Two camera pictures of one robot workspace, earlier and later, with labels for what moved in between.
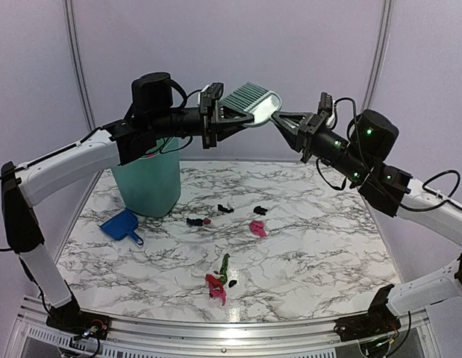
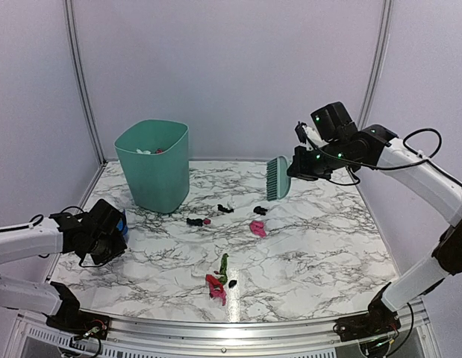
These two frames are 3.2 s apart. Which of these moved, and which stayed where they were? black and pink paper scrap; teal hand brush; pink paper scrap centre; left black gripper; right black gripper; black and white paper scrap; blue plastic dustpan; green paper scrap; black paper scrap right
Moved: blue plastic dustpan; right black gripper; left black gripper; teal hand brush
Stayed: green paper scrap; pink paper scrap centre; black paper scrap right; black and pink paper scrap; black and white paper scrap
